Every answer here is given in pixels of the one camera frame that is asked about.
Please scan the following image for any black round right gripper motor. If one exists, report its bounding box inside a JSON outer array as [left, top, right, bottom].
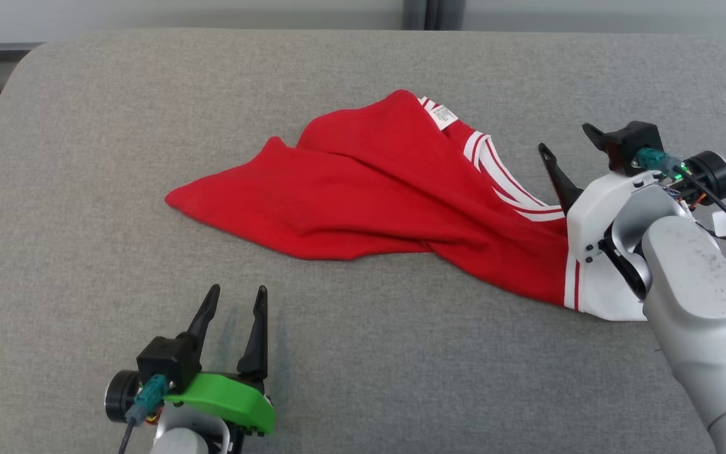
[[683, 150, 726, 201]]

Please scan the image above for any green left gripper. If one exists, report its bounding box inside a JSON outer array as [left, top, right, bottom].
[[163, 284, 276, 437]]

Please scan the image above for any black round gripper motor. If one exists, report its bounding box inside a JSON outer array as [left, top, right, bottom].
[[105, 369, 143, 423], [683, 150, 726, 201]]

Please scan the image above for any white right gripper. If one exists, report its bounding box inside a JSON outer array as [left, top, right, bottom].
[[538, 143, 667, 264]]

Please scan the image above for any red jersey with white sleeves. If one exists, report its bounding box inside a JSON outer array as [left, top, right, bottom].
[[164, 89, 648, 322]]

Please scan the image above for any left cable with teal plug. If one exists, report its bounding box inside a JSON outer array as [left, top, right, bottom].
[[117, 373, 170, 454]]

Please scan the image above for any right cable with teal plug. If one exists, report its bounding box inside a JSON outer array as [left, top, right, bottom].
[[631, 147, 726, 256]]

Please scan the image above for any cable with teal plug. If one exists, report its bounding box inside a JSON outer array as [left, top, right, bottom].
[[631, 147, 726, 256], [117, 373, 170, 454]]

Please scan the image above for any black round left gripper motor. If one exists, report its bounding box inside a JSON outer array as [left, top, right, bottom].
[[105, 369, 143, 423]]

